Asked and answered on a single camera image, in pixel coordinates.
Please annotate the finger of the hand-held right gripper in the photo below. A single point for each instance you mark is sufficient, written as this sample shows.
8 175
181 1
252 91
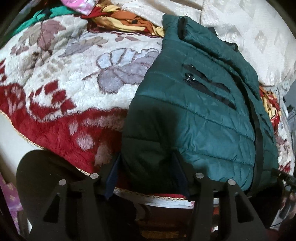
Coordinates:
279 175

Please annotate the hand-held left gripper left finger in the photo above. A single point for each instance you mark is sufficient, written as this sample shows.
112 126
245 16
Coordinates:
113 178

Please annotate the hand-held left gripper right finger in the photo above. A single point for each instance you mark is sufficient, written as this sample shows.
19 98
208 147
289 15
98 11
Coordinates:
182 178

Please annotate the dark green puffer jacket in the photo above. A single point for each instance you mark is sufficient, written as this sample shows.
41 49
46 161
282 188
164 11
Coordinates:
196 111

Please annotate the red yellow floral cloth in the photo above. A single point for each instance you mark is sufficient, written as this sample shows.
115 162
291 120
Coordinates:
269 102

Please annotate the pink patterned bag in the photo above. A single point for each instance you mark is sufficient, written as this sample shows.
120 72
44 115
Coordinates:
9 201

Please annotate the red white floral fleece blanket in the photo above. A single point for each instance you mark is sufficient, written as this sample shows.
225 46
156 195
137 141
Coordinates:
69 81

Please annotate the white mattress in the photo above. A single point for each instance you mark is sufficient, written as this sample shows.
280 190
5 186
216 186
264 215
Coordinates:
11 143

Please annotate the cream patterned bedspread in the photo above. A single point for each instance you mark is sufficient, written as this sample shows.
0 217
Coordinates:
242 27

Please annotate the orange yellow patterned cloth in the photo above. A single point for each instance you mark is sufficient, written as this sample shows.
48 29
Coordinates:
129 20

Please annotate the pink penguin print cloth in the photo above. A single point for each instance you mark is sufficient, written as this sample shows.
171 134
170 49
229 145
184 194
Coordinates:
78 5

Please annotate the bright green cloth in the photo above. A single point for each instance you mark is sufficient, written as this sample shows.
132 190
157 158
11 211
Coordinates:
41 17

